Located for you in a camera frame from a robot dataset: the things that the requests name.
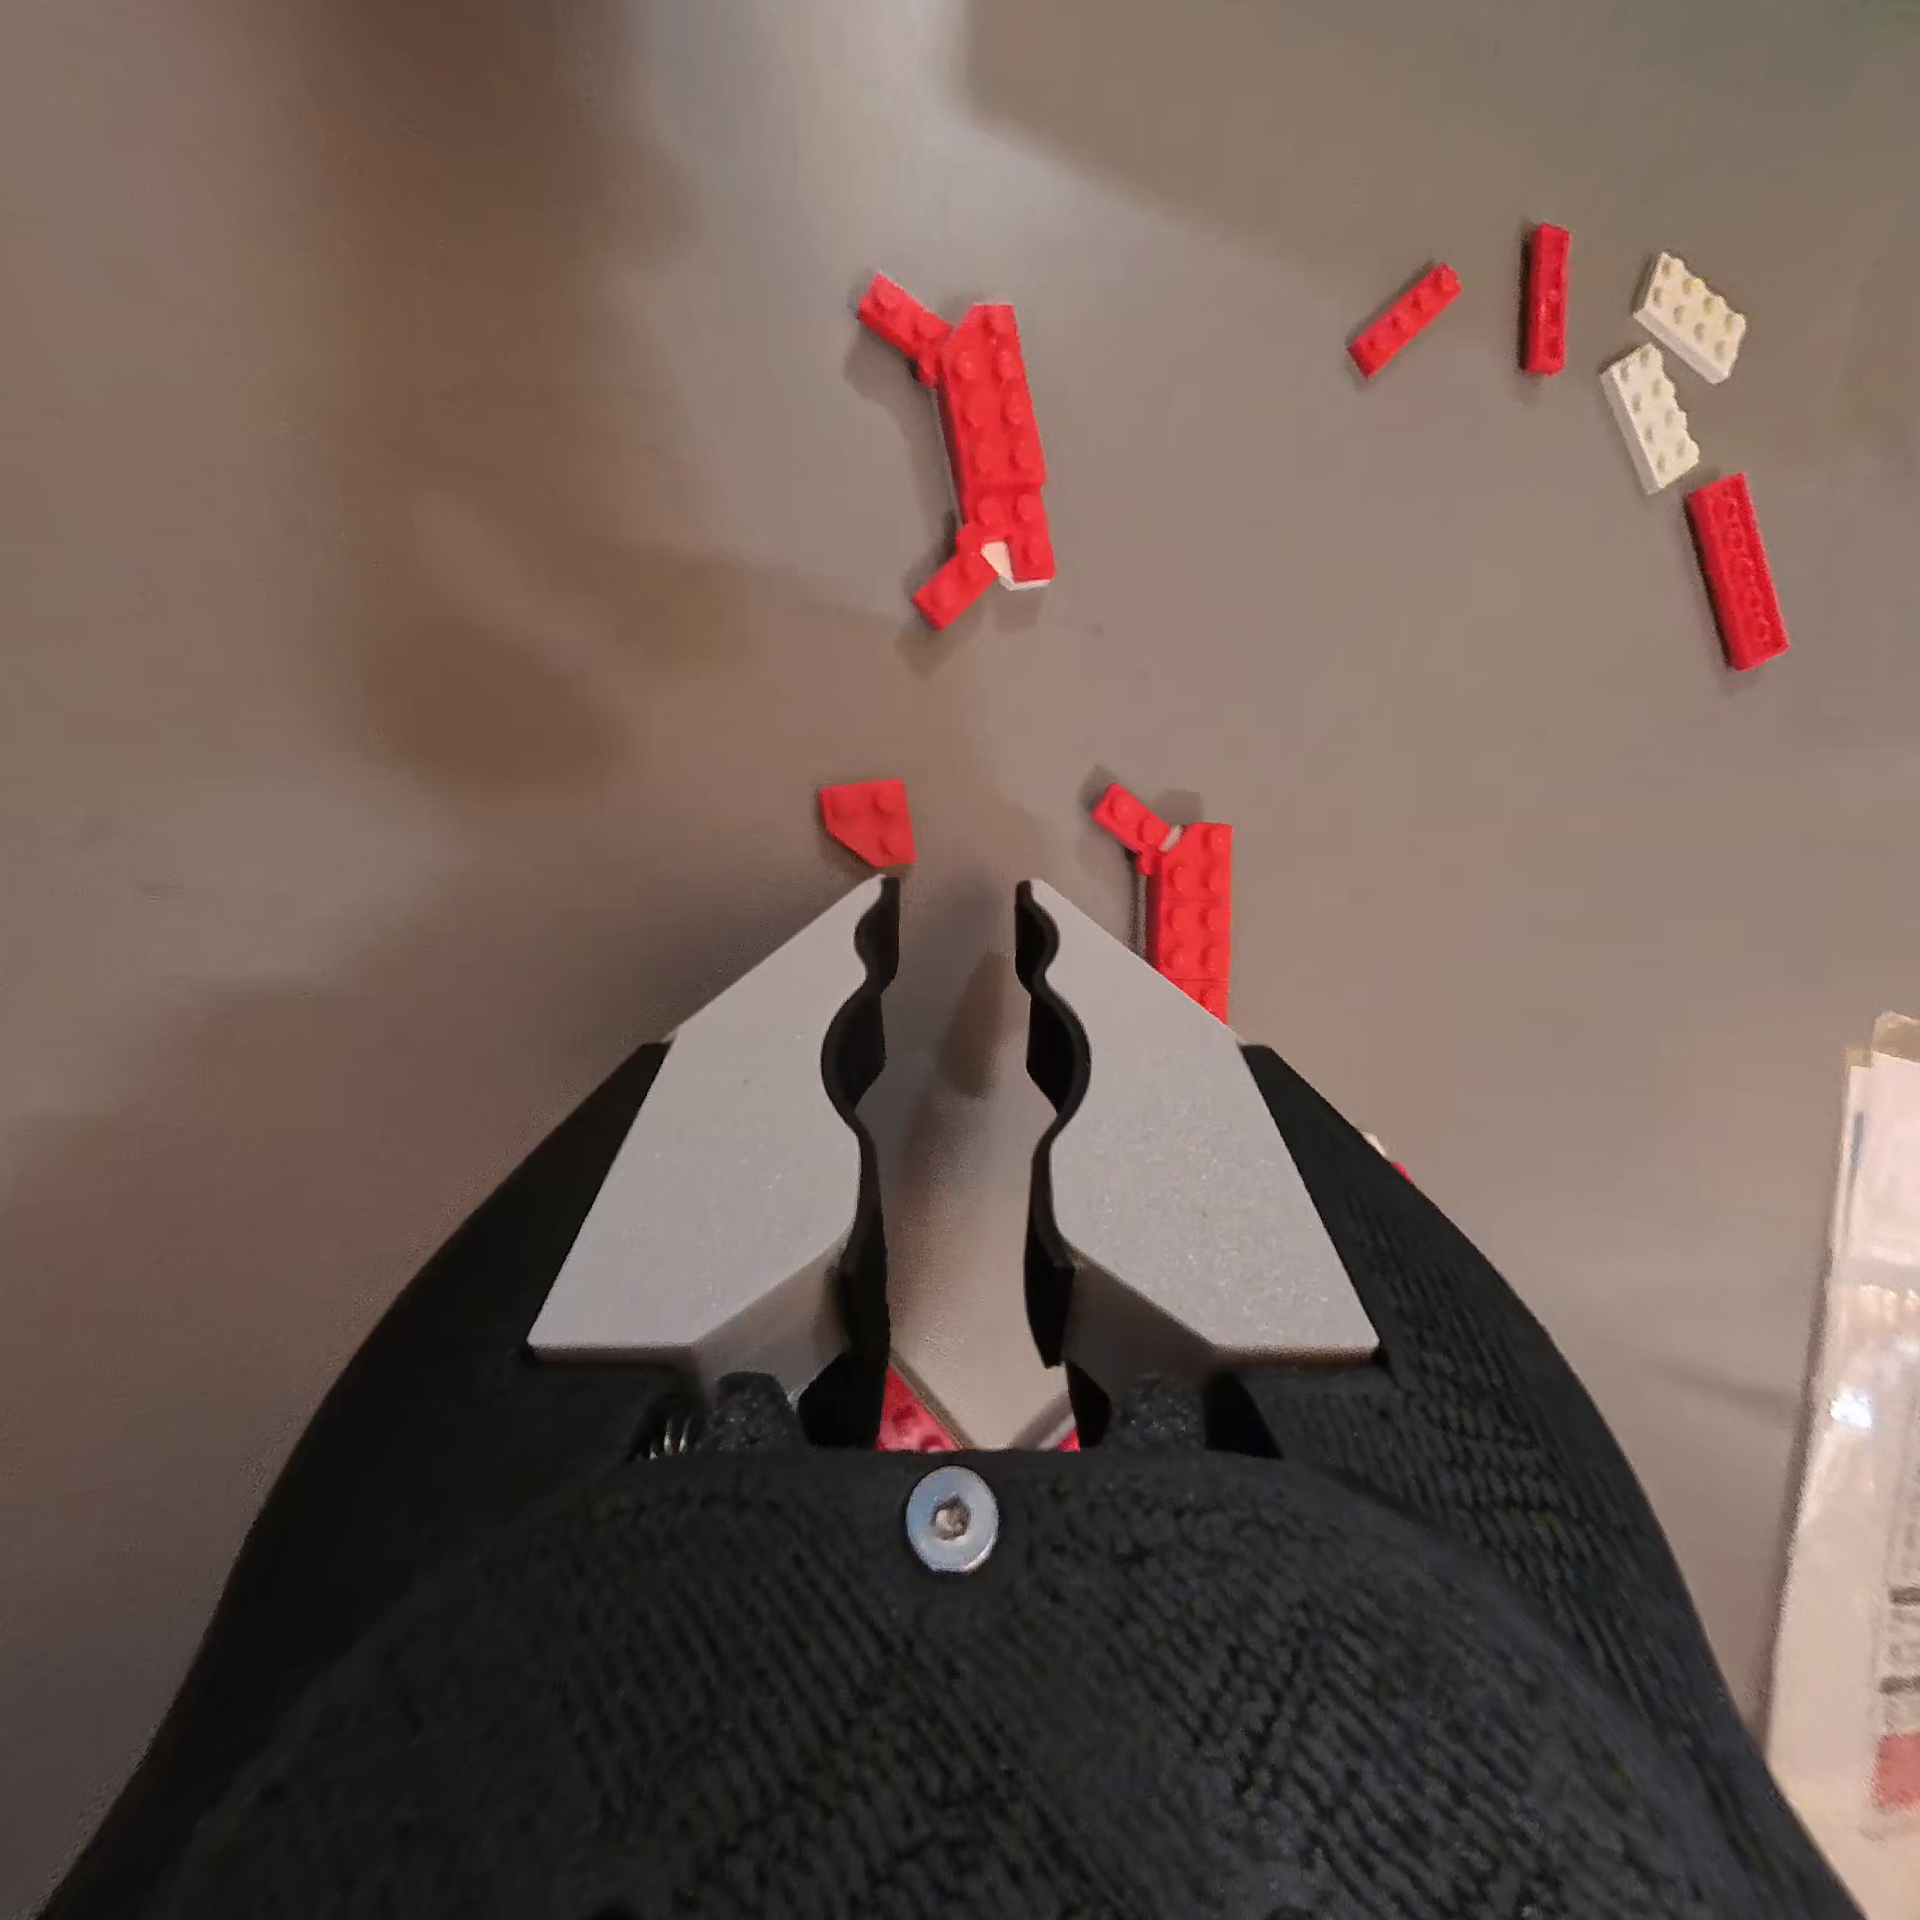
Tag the white brick plate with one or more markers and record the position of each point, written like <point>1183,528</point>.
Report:
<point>1691,320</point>
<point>1647,417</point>

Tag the wide long red plate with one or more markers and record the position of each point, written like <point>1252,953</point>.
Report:
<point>1737,570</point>

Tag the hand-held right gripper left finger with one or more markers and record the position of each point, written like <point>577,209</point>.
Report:
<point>718,1185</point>

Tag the small red wedge plate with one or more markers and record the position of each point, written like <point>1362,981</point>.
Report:
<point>870,823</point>

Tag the narrow red plate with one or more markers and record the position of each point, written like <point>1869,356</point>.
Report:
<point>1401,323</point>
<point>1544,299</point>

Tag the red angled brick frame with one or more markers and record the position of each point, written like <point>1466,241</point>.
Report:
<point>902,1420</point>

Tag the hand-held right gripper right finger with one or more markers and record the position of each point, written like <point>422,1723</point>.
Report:
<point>1199,1198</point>

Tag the red brick assembly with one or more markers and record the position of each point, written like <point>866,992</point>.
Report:
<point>1191,901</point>
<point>989,421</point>

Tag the clear plastic bag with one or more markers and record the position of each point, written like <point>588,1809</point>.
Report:
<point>1858,1426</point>

